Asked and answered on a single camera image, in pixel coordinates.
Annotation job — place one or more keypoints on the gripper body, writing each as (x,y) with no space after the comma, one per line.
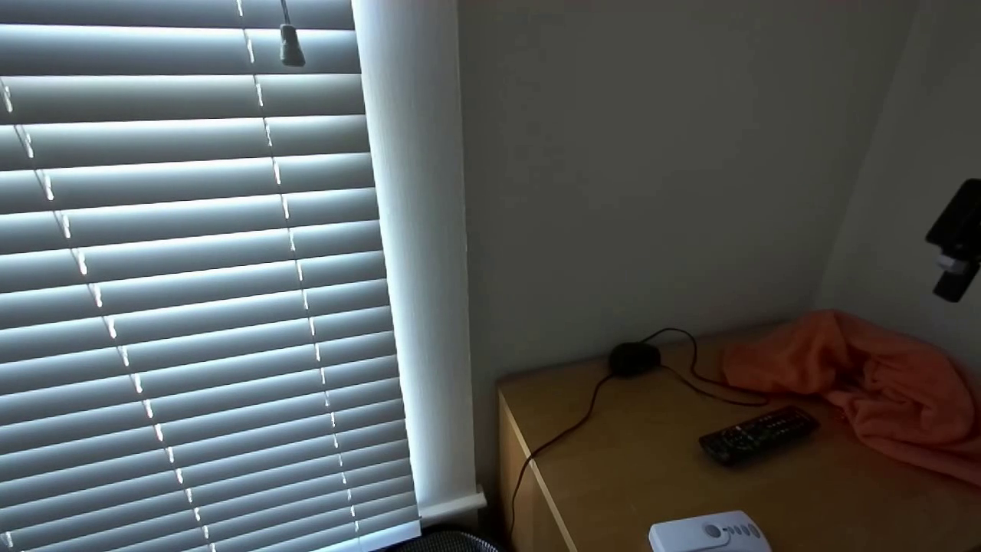
(958,222)

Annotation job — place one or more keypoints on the black remote controller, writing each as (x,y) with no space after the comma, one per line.
(759,434)

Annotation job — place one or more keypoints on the white remote controller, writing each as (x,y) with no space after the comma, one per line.
(709,533)

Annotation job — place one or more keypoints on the orange blanket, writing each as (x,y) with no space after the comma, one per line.
(881,379)

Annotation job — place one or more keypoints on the black round device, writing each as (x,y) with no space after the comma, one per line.
(634,358)

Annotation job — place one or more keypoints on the white window sill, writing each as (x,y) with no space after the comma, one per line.
(452,504)

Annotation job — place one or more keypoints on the black mesh basket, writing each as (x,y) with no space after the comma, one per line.
(448,541)

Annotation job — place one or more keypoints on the blind tilt wand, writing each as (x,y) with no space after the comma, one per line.
(291,44)

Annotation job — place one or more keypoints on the white window blind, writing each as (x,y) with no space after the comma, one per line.
(184,291)

